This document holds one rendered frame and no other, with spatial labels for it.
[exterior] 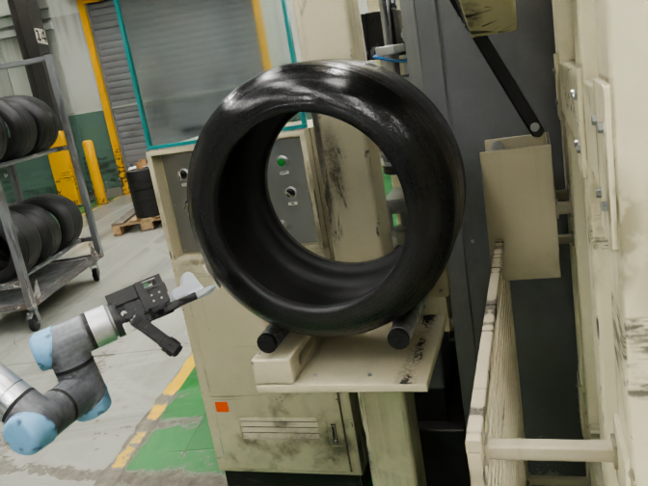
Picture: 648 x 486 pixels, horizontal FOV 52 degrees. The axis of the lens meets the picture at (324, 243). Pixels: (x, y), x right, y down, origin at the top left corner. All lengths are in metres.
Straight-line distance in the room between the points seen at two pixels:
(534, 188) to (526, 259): 0.16
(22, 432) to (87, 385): 0.16
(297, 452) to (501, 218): 1.24
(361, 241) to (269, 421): 0.95
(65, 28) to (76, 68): 0.62
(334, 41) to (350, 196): 0.36
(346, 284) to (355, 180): 0.26
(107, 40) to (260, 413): 9.37
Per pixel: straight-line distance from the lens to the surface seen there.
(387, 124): 1.19
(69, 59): 11.49
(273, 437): 2.41
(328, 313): 1.31
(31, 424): 1.25
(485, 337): 1.04
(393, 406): 1.82
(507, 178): 1.49
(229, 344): 2.29
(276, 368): 1.41
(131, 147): 11.26
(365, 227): 1.63
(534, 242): 1.53
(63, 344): 1.34
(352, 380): 1.39
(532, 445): 0.82
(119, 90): 11.22
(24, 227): 5.07
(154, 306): 1.35
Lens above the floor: 1.42
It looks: 14 degrees down
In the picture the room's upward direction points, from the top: 10 degrees counter-clockwise
